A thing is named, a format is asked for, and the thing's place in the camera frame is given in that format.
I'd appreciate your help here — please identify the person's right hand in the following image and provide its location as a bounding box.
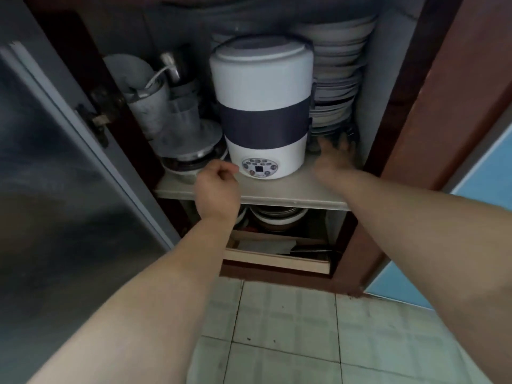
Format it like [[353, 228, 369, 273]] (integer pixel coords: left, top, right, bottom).
[[312, 133, 357, 184]]

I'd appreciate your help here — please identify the person's left hand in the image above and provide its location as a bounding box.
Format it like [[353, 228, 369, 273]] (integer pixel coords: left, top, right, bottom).
[[194, 159, 241, 221]]

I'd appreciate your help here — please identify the person's right forearm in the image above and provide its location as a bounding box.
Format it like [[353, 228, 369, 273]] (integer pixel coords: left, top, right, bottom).
[[316, 169, 512, 384]]

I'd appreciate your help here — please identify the person's left forearm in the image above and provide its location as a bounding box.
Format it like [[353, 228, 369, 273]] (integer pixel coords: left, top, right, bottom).
[[27, 215, 239, 384]]

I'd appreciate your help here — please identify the white cabinet shelf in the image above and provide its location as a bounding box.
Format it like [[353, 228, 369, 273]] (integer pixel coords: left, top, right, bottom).
[[154, 160, 353, 211]]

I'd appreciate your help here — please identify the clear glass cup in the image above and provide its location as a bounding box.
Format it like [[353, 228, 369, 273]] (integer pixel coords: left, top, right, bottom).
[[164, 80, 202, 150]]

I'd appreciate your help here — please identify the white and grey electric cooker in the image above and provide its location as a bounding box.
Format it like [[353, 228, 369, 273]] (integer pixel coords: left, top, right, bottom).
[[209, 34, 314, 181]]

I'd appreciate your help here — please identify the brown wooden cabinet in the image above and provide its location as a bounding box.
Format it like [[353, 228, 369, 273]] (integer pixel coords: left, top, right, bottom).
[[20, 0, 512, 296]]

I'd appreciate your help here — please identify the white round dish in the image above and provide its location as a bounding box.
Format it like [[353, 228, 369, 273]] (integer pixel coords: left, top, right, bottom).
[[236, 206, 309, 232]]

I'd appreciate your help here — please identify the stack of white plates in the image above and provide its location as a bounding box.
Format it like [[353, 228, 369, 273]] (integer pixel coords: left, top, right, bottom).
[[211, 14, 378, 136]]

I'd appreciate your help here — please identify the metal cylindrical container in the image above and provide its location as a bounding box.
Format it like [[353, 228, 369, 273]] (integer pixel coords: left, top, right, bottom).
[[127, 78, 172, 139]]

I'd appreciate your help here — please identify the wooden drawer tray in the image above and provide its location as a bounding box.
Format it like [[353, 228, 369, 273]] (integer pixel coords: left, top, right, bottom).
[[222, 230, 333, 275]]

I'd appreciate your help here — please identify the white bowl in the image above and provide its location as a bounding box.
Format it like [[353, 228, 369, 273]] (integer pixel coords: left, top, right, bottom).
[[103, 54, 158, 96]]

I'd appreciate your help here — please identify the metal door hinge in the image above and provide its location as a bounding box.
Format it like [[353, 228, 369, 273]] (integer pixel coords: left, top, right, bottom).
[[76, 86, 126, 148]]

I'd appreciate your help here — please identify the grey cabinet door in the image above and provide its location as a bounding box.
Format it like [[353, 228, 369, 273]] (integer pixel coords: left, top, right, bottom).
[[0, 0, 181, 384]]

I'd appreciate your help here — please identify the metal ladle handle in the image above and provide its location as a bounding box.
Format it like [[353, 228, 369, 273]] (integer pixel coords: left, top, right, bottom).
[[161, 52, 181, 85]]

